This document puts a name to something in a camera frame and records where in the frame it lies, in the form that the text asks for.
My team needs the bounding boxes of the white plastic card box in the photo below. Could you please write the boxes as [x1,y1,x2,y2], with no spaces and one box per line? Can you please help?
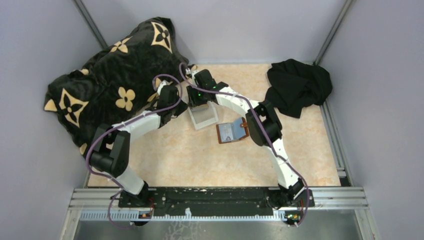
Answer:
[187,101,219,130]

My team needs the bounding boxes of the brown leather card holder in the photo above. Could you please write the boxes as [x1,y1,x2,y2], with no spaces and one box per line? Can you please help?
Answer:
[215,117,250,144]

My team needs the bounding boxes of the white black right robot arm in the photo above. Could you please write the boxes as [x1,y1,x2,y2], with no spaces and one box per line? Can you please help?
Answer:
[181,67,311,211]

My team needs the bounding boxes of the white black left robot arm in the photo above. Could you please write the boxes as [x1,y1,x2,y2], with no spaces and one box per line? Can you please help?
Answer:
[86,85,183,207]

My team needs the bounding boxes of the black floral plush blanket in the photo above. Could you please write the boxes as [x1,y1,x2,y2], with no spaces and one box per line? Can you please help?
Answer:
[44,16,189,155]

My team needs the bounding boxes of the black crumpled cloth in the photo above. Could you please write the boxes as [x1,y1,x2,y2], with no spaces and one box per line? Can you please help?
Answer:
[265,59,333,119]

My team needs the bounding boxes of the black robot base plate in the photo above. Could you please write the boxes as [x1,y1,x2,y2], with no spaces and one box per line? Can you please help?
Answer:
[118,187,315,217]

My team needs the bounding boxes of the aluminium frame rail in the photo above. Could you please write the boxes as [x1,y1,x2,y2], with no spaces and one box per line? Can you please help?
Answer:
[69,187,369,224]

